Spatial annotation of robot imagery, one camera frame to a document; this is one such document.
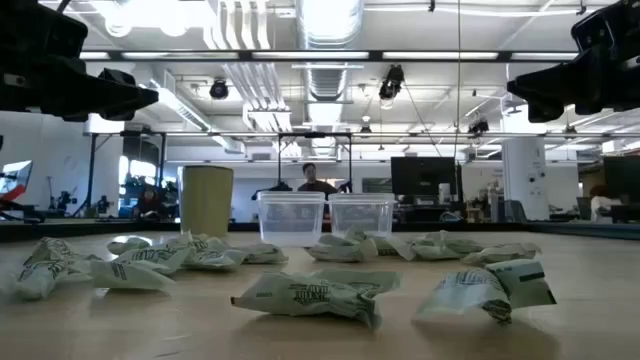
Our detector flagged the silver ventilation duct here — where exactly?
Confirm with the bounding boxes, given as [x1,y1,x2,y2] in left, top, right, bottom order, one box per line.
[294,0,365,157]

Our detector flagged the clear plastic container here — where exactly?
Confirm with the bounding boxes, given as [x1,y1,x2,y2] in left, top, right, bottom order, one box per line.
[257,191,326,248]
[328,192,396,240]

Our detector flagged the black overhead frame bar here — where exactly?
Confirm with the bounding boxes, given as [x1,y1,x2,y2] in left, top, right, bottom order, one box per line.
[79,49,581,63]

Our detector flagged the red bar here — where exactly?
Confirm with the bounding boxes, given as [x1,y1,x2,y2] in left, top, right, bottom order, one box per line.
[0,184,29,211]

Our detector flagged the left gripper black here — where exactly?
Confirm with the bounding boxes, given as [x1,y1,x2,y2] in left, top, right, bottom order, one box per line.
[0,52,160,123]

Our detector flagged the white packet with dark stripe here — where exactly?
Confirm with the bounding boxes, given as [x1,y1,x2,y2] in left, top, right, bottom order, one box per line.
[413,258,557,324]

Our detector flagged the yellow-green paper cup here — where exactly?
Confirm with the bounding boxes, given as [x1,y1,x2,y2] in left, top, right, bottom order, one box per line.
[179,164,235,239]

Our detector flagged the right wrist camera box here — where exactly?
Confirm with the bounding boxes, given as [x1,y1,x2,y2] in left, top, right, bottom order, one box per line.
[571,0,640,51]

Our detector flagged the grey office chair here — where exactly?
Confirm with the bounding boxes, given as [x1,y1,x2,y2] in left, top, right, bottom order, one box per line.
[503,198,528,223]

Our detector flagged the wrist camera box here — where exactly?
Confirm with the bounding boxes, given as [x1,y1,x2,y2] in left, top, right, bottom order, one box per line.
[0,0,89,69]
[571,0,640,51]

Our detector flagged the person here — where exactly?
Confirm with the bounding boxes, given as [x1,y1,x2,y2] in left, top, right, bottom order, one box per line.
[132,185,166,220]
[589,184,624,224]
[297,162,340,199]

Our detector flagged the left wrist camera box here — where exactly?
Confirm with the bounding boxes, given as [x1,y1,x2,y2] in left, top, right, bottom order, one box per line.
[0,0,89,69]

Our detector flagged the black table edge rail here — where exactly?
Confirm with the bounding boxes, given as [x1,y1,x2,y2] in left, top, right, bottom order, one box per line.
[0,218,640,244]

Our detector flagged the tilted screen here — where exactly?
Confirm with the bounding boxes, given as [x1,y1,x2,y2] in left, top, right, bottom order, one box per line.
[0,159,34,197]

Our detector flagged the white round pillar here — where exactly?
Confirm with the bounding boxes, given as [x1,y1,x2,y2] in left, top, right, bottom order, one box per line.
[501,107,550,221]

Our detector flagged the black monitor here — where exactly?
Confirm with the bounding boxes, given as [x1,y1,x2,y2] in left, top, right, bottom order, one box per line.
[603,156,640,204]
[390,156,464,197]

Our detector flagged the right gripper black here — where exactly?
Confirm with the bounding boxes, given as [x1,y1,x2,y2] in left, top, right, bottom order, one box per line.
[507,37,640,124]

